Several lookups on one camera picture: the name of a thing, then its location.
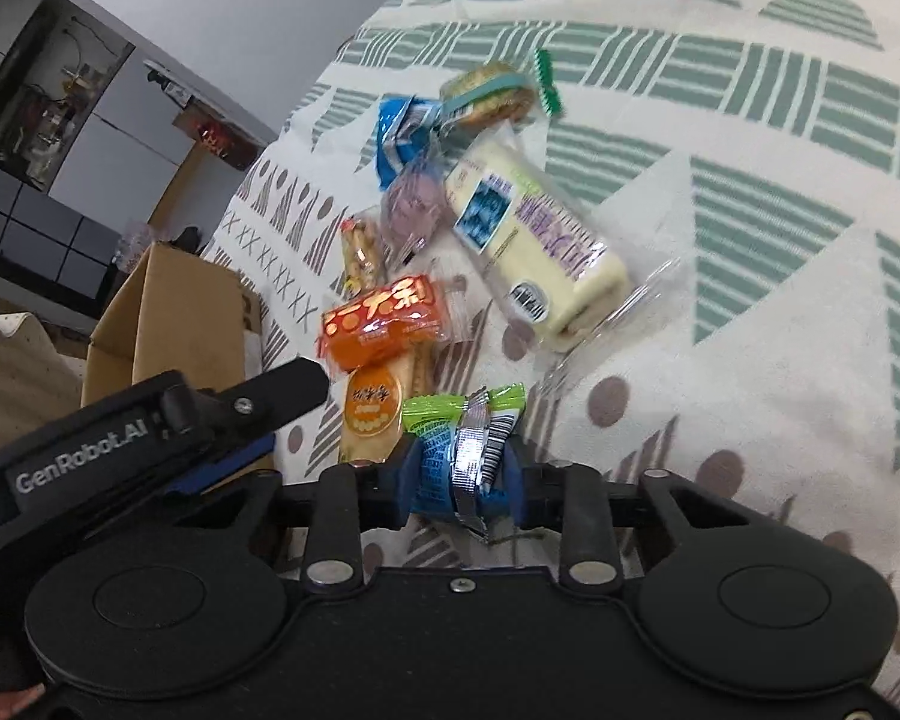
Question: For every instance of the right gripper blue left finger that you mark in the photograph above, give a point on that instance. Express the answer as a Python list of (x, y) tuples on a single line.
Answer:
[(398, 483)]

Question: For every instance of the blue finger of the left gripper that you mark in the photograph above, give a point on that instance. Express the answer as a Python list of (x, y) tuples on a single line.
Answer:
[(261, 405), (257, 454)]

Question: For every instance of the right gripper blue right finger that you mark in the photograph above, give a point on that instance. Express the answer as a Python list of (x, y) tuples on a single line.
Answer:
[(512, 480)]

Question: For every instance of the blue silver snack packet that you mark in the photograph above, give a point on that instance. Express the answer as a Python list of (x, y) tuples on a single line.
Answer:
[(463, 440)]

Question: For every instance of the orange label cracker packet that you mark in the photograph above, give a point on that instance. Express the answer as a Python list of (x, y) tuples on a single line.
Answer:
[(374, 401)]

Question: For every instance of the orange snack packet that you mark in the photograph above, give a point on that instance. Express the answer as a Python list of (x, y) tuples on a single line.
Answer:
[(384, 322)]

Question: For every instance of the yellow bread stick packet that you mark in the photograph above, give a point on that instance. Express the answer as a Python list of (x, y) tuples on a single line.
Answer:
[(364, 268)]

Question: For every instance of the long cream cake packet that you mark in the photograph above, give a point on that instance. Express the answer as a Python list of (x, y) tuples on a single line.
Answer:
[(576, 283)]

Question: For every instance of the cream dotted cloth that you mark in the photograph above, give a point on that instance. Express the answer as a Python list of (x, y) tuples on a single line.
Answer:
[(37, 384)]

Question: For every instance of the brown cardboard box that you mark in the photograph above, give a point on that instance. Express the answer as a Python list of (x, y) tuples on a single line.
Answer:
[(176, 312)]

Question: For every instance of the purple clear snack packet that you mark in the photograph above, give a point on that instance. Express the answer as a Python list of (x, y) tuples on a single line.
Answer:
[(413, 209)]

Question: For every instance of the blue wrapped snack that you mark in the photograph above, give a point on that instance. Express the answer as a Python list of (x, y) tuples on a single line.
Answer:
[(405, 125)]

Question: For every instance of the round biscuit green wrapper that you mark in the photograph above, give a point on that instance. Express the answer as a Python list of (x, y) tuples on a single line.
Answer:
[(496, 92)]

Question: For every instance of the patterned white bedspread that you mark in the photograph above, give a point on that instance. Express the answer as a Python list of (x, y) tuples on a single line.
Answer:
[(752, 144)]

